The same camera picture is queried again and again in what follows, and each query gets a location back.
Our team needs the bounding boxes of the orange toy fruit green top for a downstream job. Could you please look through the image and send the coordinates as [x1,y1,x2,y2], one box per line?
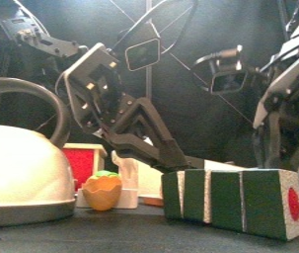
[81,169,125,211]

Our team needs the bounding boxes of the white toy kettle grey handle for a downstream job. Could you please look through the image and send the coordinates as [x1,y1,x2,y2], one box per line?
[0,77,78,228]

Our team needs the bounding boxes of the green toy sushi roll slice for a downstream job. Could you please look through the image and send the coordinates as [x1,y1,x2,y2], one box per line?
[182,168,213,224]
[161,170,186,220]
[241,168,299,242]
[210,170,246,233]

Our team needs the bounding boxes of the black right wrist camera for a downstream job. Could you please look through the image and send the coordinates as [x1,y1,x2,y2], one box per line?
[209,45,250,97]

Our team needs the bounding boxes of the thin white diagonal cord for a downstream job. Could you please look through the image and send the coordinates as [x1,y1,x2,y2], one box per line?
[109,0,254,126]
[153,0,202,38]

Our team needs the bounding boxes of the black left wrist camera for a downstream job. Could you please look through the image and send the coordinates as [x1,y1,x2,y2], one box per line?
[125,23,162,73]

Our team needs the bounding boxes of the grey vertical frame pole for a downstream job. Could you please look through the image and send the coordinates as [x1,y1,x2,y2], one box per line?
[146,0,153,100]

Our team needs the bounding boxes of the white toy knife block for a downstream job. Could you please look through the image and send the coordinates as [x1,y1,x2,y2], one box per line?
[111,149,165,210]

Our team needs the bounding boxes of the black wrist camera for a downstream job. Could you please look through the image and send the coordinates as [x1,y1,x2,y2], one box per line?
[209,45,250,97]
[125,23,162,73]

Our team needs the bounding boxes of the white blade toy knife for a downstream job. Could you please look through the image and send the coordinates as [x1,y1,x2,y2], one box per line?
[184,155,248,172]

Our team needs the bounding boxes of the wooden toy box red front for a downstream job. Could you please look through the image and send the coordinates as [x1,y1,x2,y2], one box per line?
[62,142,110,193]

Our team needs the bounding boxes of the black left camera cable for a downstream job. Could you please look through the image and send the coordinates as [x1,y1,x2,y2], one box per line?
[111,0,200,56]

